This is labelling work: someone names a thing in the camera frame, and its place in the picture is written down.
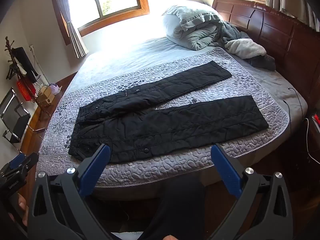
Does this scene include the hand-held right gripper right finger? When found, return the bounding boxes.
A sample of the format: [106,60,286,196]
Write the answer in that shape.
[211,144,294,240]

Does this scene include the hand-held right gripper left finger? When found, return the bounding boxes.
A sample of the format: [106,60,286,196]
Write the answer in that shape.
[27,144,112,240]

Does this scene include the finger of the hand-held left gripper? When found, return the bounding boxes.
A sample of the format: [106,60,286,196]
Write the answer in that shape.
[0,152,40,181]

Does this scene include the black quilted pants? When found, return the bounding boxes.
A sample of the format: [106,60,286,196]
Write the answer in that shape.
[68,60,269,164]

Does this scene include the person's left hand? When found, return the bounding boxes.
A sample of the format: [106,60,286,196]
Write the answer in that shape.
[8,195,29,227]

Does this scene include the black chrome-framed chair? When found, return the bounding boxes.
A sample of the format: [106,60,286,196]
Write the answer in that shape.
[0,87,32,153]

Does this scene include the person's dark trouser leg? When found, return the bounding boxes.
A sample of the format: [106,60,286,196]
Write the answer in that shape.
[144,176,207,240]

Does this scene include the red bag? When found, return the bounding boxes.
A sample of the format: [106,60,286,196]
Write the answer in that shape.
[16,79,37,102]

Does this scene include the black-and-white striped cloth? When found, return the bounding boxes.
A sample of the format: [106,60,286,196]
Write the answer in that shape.
[32,78,48,93]

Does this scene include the dark wooden nightstand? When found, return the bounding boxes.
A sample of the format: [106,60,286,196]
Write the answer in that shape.
[291,115,320,188]

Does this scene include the grey pebble-pattern quilted bedcover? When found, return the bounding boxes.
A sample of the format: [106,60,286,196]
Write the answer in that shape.
[35,47,292,188]

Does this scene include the black hanging garment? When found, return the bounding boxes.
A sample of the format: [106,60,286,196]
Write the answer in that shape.
[12,47,39,83]

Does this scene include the wooden coat rack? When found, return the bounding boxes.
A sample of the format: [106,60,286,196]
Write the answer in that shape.
[4,36,51,117]

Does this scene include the dark grey fleece blanket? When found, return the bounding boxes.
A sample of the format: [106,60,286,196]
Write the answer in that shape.
[219,20,277,71]

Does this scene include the light blue folded duvet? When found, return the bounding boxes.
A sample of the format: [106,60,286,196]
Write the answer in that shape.
[161,4,226,51]

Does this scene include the dark wooden headboard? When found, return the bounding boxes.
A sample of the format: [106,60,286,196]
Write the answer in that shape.
[212,0,320,98]

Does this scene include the large wooden-framed window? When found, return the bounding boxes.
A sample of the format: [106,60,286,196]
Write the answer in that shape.
[49,0,151,37]

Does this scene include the white cable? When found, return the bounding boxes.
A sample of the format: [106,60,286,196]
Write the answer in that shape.
[303,117,320,165]

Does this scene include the black cable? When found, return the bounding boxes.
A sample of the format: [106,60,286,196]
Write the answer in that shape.
[282,87,304,136]

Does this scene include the white power cord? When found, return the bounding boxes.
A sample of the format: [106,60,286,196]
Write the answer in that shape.
[29,44,51,86]

